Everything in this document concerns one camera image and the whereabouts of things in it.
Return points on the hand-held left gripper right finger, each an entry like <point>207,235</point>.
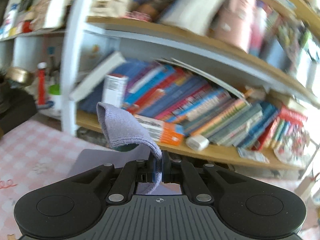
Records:
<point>165,170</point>

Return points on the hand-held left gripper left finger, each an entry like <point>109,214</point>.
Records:
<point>151,172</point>

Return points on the purple knit garment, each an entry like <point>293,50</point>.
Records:
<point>122,127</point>

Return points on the orange and white flat box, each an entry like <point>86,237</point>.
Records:
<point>172,135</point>

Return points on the white charger adapter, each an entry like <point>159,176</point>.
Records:
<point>197,142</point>

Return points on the row of colourful books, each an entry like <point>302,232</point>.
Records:
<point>200,110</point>

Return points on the paper card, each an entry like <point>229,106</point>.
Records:
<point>250,155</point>

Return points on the thin white booklet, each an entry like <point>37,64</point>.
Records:
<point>217,78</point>

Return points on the pink printed desk mat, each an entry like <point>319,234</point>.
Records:
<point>37,150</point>

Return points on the white and green cup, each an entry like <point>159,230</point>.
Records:
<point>55,92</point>

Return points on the colourful flower ornament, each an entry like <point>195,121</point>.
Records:
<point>292,150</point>

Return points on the red bottle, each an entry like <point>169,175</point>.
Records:
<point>41,87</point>

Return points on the black bag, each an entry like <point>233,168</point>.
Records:
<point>15,107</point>

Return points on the white book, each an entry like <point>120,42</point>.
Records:
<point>195,7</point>

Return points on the golden bowl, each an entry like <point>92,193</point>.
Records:
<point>17,75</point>

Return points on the pink storage box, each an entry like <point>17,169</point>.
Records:
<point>235,20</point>

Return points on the red jar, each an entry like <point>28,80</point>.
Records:
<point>27,27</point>

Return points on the wooden bookshelf with white frame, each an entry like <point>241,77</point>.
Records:
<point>68,67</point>

